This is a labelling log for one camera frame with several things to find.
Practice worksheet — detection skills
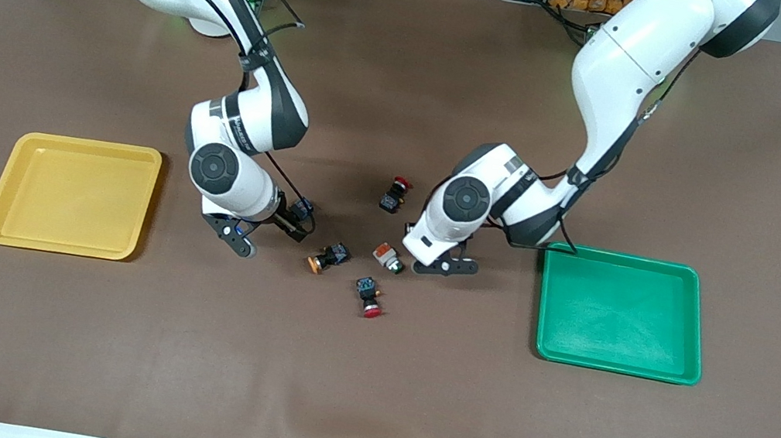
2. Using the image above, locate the yellow plastic tray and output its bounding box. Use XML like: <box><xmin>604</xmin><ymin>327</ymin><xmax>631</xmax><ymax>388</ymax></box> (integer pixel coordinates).
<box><xmin>0</xmin><ymin>124</ymin><xmax>166</xmax><ymax>268</ymax></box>

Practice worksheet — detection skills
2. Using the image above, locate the green push button switch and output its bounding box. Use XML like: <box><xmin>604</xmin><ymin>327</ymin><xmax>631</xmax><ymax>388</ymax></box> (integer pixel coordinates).
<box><xmin>370</xmin><ymin>241</ymin><xmax>409</xmax><ymax>278</ymax></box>

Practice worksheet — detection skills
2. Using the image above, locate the red push button switch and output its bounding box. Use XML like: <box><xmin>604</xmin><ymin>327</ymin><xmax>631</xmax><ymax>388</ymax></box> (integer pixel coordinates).
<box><xmin>378</xmin><ymin>173</ymin><xmax>415</xmax><ymax>217</ymax></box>
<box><xmin>351</xmin><ymin>274</ymin><xmax>389</xmax><ymax>321</ymax></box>

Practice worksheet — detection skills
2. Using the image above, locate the yellow push button switch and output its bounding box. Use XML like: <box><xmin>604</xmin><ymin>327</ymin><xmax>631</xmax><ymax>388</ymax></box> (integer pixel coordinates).
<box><xmin>304</xmin><ymin>238</ymin><xmax>354</xmax><ymax>280</ymax></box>
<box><xmin>289</xmin><ymin>195</ymin><xmax>320</xmax><ymax>231</ymax></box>

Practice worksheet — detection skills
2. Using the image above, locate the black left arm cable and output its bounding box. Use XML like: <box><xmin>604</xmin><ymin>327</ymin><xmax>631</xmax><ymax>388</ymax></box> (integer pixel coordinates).
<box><xmin>504</xmin><ymin>27</ymin><xmax>704</xmax><ymax>273</ymax></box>

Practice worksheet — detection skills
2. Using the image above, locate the green plastic tray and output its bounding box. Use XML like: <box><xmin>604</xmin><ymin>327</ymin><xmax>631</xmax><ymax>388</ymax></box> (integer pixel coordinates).
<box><xmin>527</xmin><ymin>241</ymin><xmax>719</xmax><ymax>388</ymax></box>

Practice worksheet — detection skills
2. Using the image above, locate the brown table mat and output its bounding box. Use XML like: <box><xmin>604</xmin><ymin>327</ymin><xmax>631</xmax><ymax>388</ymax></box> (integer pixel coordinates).
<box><xmin>0</xmin><ymin>0</ymin><xmax>781</xmax><ymax>438</ymax></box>

